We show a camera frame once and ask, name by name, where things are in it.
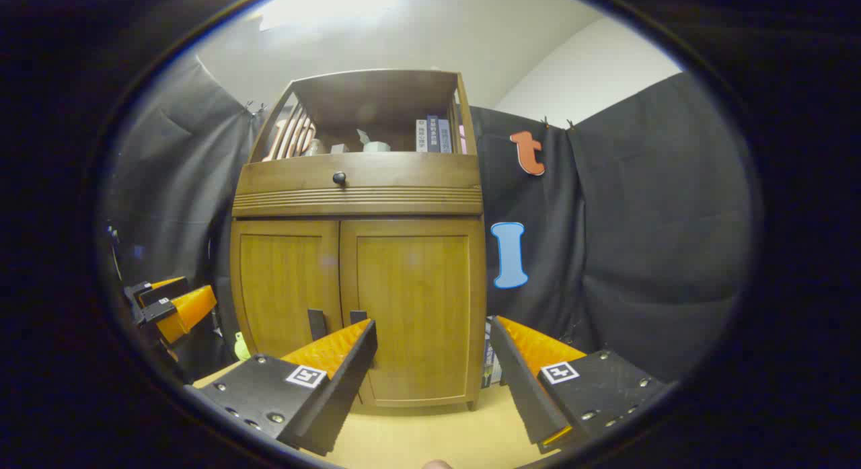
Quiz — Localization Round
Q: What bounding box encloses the wooden cabinet drawer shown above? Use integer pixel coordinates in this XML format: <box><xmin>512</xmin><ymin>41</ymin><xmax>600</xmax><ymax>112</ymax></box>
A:
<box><xmin>237</xmin><ymin>153</ymin><xmax>483</xmax><ymax>192</ymax></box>

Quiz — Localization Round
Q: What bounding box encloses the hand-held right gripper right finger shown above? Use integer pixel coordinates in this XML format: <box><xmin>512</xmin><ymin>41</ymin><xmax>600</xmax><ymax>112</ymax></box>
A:
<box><xmin>488</xmin><ymin>315</ymin><xmax>668</xmax><ymax>455</ymax></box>

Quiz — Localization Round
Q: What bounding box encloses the wooden cabinet door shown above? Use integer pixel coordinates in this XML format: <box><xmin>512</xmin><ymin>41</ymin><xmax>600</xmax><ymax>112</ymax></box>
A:
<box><xmin>231</xmin><ymin>219</ymin><xmax>345</xmax><ymax>363</ymax></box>
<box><xmin>340</xmin><ymin>218</ymin><xmax>486</xmax><ymax>409</ymax></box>

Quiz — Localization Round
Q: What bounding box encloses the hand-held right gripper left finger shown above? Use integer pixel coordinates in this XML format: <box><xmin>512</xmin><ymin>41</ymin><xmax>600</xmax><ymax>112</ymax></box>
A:
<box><xmin>185</xmin><ymin>318</ymin><xmax>379</xmax><ymax>457</ymax></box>

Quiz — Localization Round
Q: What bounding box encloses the white printed box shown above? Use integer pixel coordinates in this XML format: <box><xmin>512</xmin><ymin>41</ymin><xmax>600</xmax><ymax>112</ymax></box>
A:
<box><xmin>482</xmin><ymin>321</ymin><xmax>503</xmax><ymax>389</ymax></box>

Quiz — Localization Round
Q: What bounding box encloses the ceiling light panel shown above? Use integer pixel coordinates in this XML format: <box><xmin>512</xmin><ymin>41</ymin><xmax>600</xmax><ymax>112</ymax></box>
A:
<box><xmin>259</xmin><ymin>0</ymin><xmax>404</xmax><ymax>31</ymax></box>

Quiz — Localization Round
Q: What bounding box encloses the wooden double-door shoe cabinet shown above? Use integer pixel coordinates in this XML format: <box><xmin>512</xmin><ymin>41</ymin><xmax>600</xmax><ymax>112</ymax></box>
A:
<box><xmin>230</xmin><ymin>69</ymin><xmax>486</xmax><ymax>412</ymax></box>

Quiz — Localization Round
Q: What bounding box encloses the black backdrop cloth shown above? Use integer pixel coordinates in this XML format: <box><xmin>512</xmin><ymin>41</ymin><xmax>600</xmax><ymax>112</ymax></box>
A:
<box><xmin>101</xmin><ymin>52</ymin><xmax>754</xmax><ymax>384</ymax></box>

